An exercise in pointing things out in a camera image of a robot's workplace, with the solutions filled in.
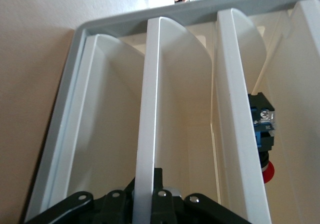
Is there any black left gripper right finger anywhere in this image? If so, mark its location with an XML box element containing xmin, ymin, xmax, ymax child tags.
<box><xmin>150</xmin><ymin>168</ymin><xmax>251</xmax><ymax>224</ymax></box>

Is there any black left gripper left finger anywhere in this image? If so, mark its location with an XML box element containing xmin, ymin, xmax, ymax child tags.
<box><xmin>24</xmin><ymin>177</ymin><xmax>137</xmax><ymax>224</ymax></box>

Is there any red emergency stop button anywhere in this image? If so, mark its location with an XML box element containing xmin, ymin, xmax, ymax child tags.
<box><xmin>247</xmin><ymin>91</ymin><xmax>276</xmax><ymax>184</ymax></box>

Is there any grey divided plastic tray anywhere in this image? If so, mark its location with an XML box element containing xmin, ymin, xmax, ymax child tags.
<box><xmin>23</xmin><ymin>0</ymin><xmax>320</xmax><ymax>224</ymax></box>

